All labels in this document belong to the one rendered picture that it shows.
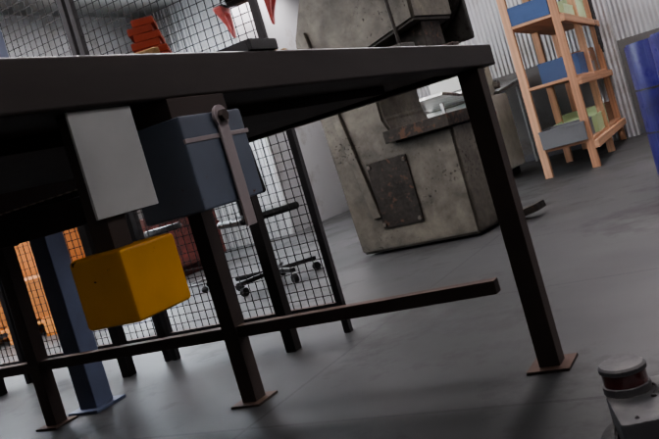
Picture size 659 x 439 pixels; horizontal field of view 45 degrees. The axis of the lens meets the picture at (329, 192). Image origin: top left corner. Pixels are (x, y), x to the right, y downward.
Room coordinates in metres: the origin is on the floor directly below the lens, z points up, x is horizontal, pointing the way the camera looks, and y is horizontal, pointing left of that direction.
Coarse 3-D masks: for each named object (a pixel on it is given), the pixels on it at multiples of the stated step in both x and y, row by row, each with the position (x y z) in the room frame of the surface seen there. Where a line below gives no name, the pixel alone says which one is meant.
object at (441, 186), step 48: (336, 0) 5.21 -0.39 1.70; (384, 0) 4.89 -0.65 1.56; (432, 0) 5.16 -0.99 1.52; (336, 144) 5.39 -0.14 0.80; (384, 144) 5.18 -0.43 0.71; (432, 144) 4.98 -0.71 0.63; (384, 192) 5.22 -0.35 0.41; (432, 192) 5.03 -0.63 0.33; (480, 192) 4.99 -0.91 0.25; (384, 240) 5.30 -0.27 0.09; (432, 240) 5.11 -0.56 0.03
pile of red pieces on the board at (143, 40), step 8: (136, 24) 2.41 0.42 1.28; (144, 24) 2.41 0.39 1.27; (152, 24) 2.45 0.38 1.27; (128, 32) 2.41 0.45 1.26; (136, 32) 2.41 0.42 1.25; (144, 32) 2.42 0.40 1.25; (152, 32) 2.41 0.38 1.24; (160, 32) 2.43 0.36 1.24; (136, 40) 2.41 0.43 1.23; (144, 40) 2.41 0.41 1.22; (152, 40) 2.41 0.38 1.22; (160, 40) 2.44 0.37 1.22; (136, 48) 2.41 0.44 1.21; (144, 48) 2.41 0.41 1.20; (160, 48) 2.41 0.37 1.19; (168, 48) 2.41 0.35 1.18
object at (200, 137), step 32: (192, 96) 1.02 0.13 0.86; (160, 128) 0.98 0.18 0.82; (192, 128) 0.98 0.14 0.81; (224, 128) 1.03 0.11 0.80; (160, 160) 0.99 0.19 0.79; (192, 160) 0.97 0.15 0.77; (224, 160) 1.02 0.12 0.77; (160, 192) 0.99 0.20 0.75; (192, 192) 0.97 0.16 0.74; (224, 192) 1.00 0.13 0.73; (256, 192) 1.07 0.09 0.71
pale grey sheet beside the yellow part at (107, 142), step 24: (72, 120) 0.85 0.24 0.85; (96, 120) 0.88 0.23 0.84; (120, 120) 0.92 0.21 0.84; (96, 144) 0.87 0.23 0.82; (120, 144) 0.91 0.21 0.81; (96, 168) 0.86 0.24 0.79; (120, 168) 0.90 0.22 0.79; (144, 168) 0.93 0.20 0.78; (96, 192) 0.86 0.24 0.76; (120, 192) 0.89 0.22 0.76; (144, 192) 0.92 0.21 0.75; (96, 216) 0.85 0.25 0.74
